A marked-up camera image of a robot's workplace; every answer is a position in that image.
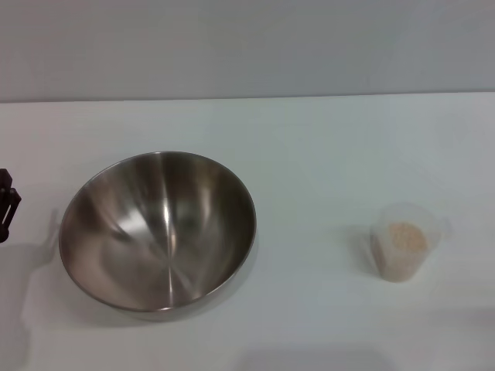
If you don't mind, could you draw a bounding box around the stainless steel mixing bowl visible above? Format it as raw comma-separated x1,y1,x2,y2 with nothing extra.
58,151,258,322

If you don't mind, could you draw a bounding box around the uncooked rice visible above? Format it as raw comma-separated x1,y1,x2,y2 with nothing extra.
374,222,428,280

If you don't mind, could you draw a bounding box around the clear plastic measuring cup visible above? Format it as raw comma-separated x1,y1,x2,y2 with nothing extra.
369,203,453,284

